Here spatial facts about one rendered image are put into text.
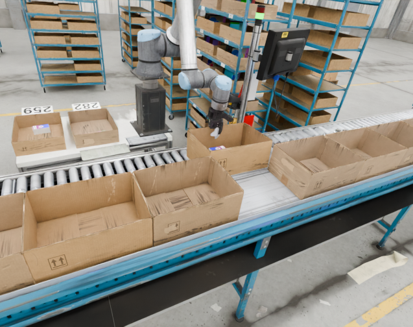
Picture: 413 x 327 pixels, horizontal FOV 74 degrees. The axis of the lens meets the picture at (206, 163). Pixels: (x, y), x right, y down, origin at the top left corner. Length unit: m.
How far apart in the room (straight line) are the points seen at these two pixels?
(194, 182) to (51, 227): 0.64
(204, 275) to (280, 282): 0.95
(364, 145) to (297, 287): 1.10
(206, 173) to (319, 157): 0.79
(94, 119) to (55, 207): 1.20
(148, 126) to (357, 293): 1.95
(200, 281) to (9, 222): 0.81
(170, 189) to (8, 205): 0.64
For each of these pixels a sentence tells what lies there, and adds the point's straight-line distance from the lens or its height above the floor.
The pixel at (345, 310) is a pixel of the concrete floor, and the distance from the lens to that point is 2.30.
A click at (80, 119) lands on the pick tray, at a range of 2.32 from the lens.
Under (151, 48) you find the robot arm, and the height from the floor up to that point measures 1.35.
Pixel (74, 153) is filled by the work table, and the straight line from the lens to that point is 1.94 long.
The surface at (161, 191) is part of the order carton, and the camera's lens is 1.32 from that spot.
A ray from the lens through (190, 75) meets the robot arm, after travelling 1.50.
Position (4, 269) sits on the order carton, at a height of 1.00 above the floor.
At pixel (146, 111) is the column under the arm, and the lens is 2.04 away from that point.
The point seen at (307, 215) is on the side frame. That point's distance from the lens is 1.52.
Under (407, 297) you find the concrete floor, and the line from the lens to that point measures 2.64.
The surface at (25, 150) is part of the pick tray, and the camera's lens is 2.00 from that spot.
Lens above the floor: 1.75
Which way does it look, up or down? 34 degrees down
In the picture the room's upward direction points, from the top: 7 degrees clockwise
